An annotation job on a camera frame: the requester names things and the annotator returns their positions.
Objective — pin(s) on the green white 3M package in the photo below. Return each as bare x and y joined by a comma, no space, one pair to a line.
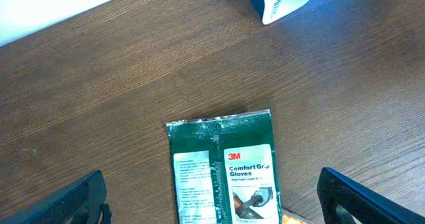
224,169

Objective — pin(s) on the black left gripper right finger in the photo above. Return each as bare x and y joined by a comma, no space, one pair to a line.
343,200

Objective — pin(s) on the orange small packet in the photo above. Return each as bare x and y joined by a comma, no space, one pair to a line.
292,218

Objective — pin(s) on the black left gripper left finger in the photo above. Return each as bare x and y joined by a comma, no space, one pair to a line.
82,201

